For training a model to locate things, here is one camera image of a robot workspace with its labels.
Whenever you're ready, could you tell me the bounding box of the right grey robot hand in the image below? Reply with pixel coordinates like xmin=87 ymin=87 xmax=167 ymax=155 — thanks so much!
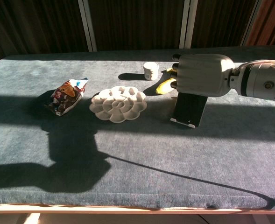
xmin=170 ymin=54 xmax=235 ymax=98

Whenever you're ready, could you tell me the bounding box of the black smartphone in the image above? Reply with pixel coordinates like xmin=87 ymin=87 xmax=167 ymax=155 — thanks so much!
xmin=172 ymin=92 xmax=209 ymax=127

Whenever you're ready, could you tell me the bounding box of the yellow banana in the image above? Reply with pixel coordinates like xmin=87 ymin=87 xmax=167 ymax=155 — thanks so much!
xmin=156 ymin=67 xmax=177 ymax=95

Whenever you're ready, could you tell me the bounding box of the small white jar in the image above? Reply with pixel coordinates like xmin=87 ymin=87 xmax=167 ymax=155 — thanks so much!
xmin=143 ymin=62 xmax=160 ymax=81

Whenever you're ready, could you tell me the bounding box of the dark brown curtain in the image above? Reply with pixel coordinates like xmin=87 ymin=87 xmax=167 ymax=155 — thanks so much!
xmin=190 ymin=0 xmax=258 ymax=49
xmin=87 ymin=0 xmax=185 ymax=51
xmin=0 ymin=0 xmax=89 ymax=62

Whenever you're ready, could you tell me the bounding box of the red-orange curtain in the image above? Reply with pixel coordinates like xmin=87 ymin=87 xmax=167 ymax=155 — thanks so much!
xmin=246 ymin=0 xmax=275 ymax=46

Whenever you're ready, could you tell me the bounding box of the blue-grey table cloth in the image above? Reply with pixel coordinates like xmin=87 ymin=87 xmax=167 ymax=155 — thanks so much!
xmin=0 ymin=48 xmax=275 ymax=210

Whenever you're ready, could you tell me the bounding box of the white flower paint palette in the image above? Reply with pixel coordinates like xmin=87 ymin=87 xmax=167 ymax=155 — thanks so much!
xmin=89 ymin=85 xmax=148 ymax=123

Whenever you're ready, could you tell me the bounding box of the crumpled brown snack bag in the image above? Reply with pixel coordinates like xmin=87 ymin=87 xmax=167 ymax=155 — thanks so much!
xmin=44 ymin=78 xmax=89 ymax=116

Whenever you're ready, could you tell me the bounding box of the white window frame post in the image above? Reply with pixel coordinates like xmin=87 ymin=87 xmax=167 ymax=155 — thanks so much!
xmin=179 ymin=0 xmax=197 ymax=49
xmin=78 ymin=0 xmax=98 ymax=52
xmin=240 ymin=0 xmax=262 ymax=46

